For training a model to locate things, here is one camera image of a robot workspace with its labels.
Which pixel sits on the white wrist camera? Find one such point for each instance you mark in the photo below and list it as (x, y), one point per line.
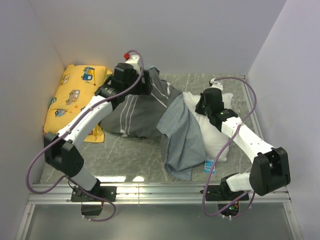
(213, 83)
(134, 59)

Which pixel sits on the aluminium side rail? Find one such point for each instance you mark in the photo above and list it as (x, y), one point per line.
(252, 121)

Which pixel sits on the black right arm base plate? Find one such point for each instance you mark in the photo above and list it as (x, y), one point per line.
(216, 193)

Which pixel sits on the yellow cartoon car pillow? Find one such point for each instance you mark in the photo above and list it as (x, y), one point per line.
(77, 87)

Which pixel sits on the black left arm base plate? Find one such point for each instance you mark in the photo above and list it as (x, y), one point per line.
(106, 192)

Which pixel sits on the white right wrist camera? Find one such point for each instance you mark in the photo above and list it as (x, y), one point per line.
(213, 83)

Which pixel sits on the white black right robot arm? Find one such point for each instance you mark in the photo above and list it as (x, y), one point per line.
(270, 166)

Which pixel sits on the aluminium mounting rail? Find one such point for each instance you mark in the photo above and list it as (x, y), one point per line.
(136, 193)

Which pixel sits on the grey striped pillowcase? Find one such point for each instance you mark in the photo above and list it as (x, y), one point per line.
(163, 117)

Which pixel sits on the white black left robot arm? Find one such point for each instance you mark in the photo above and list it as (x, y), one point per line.
(61, 148)

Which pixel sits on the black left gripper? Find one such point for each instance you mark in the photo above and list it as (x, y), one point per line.
(144, 88)

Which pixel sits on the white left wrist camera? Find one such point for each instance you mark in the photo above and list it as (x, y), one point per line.
(134, 59)

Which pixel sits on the blue white pillow label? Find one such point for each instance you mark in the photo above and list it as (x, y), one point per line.
(208, 166)

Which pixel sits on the black box under rail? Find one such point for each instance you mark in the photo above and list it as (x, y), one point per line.
(89, 210)

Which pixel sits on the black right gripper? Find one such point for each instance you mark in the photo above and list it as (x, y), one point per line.
(198, 109)

